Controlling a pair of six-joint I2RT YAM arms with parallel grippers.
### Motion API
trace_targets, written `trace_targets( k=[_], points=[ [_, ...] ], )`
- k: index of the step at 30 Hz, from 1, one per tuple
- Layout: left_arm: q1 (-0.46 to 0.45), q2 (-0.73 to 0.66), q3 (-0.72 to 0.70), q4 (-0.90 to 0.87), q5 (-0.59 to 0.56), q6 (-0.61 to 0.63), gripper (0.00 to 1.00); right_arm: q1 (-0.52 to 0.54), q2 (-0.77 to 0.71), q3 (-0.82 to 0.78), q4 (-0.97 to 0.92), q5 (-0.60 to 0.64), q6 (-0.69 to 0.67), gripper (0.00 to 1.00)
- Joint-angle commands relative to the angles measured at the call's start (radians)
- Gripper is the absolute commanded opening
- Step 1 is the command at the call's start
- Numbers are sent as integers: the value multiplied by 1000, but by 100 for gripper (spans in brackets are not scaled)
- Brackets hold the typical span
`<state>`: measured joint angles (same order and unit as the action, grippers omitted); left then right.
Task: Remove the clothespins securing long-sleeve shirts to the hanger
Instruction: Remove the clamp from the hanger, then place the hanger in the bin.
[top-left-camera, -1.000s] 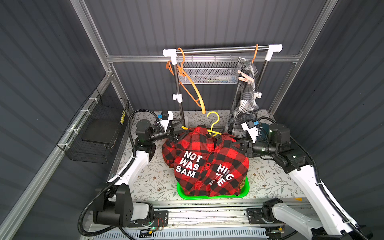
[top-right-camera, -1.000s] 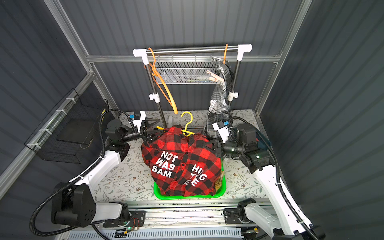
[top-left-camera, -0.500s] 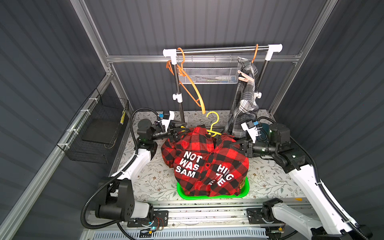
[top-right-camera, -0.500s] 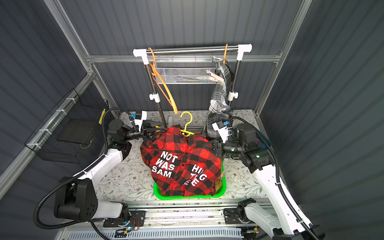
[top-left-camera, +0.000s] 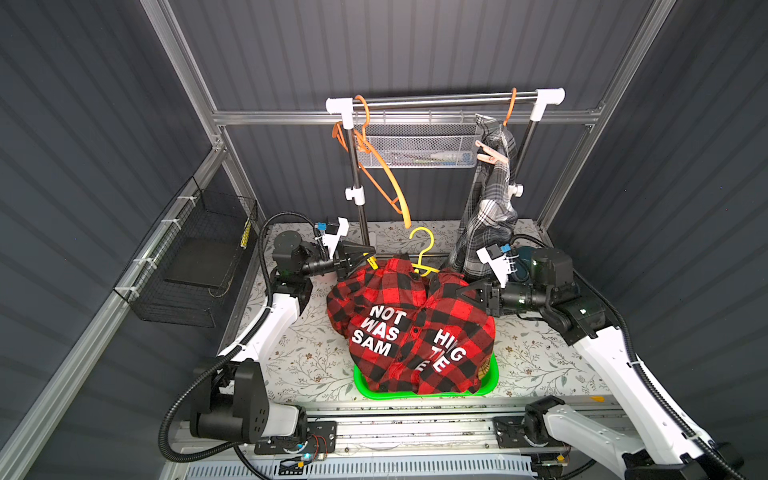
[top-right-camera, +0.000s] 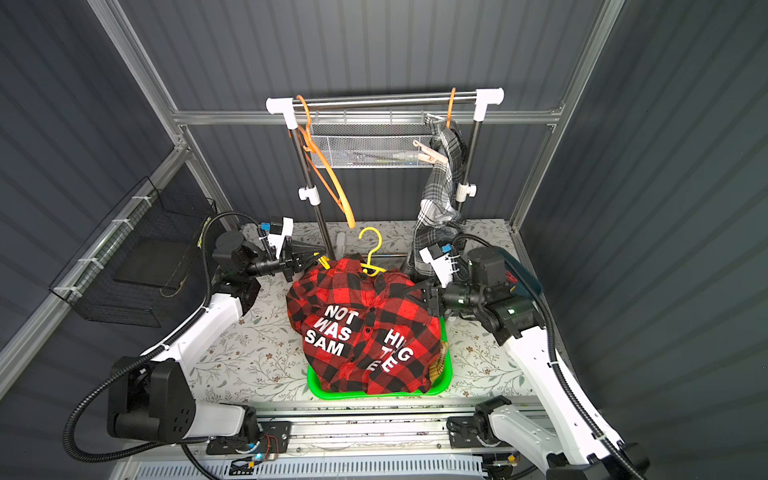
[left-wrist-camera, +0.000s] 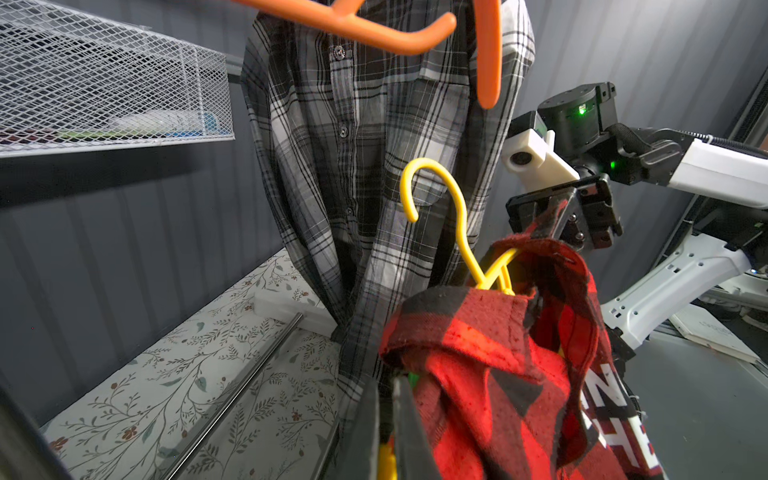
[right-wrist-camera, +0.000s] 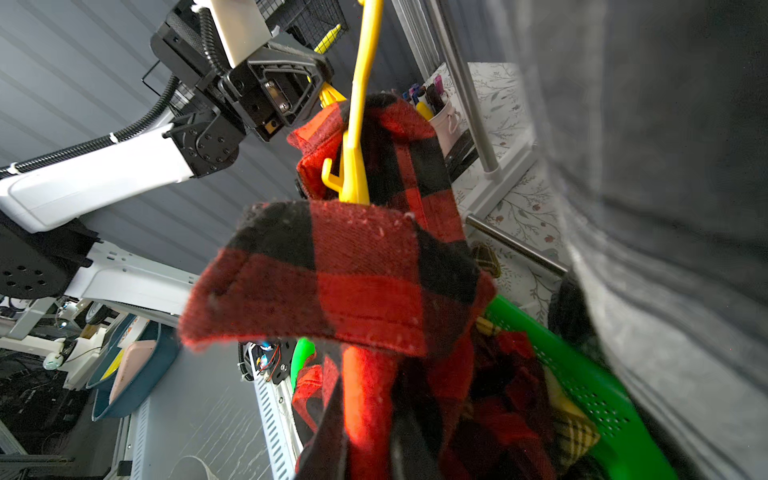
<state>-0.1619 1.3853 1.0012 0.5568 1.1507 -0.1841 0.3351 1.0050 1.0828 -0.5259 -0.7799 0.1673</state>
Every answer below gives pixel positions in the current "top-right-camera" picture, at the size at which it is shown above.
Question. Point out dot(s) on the floral table mat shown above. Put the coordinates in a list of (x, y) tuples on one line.
[(259, 357)]

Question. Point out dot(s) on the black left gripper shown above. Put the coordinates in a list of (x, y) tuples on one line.
[(293, 261)]

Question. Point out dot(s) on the yellow plaid long-sleeve shirt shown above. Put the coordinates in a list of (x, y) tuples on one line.
[(437, 367)]

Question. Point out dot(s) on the white mesh wire basket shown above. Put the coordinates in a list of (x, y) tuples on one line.
[(356, 146)]

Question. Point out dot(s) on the green perforated plastic tray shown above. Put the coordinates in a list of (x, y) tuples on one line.
[(438, 386)]

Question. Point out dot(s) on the orange plastic hanger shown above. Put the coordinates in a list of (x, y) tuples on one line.
[(322, 167)]

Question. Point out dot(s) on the steel clothes rack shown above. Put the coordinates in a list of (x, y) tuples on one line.
[(370, 109)]

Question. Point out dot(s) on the brown orange hanger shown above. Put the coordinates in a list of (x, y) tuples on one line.
[(449, 113)]

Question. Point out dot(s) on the red black plaid shirt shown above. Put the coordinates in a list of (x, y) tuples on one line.
[(365, 334)]

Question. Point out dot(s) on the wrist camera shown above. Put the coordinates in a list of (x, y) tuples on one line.
[(274, 234), (443, 261)]

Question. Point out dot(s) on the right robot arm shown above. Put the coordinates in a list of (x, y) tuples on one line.
[(471, 276)]

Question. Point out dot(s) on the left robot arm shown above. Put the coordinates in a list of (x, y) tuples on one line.
[(149, 397)]

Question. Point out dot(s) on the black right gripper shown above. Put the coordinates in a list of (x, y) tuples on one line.
[(435, 293)]

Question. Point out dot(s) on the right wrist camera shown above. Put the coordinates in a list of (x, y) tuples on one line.
[(443, 261)]

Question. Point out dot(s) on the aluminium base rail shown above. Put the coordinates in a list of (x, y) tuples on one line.
[(378, 438)]

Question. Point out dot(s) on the grey plaid long-sleeve shirt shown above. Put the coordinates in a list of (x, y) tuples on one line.
[(438, 220)]

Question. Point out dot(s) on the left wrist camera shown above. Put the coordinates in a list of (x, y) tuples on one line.
[(274, 234)]

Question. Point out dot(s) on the small yellow clothespin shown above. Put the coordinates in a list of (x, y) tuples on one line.
[(324, 262)]

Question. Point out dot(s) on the dark teal plastic bin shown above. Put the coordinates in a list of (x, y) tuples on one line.
[(524, 282)]

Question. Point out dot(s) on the pink clothespin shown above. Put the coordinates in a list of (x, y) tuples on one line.
[(428, 155)]

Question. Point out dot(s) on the black wire wall basket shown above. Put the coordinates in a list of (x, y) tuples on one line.
[(146, 271)]

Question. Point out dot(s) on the yellow plastic hanger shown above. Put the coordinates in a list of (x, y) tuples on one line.
[(367, 266)]

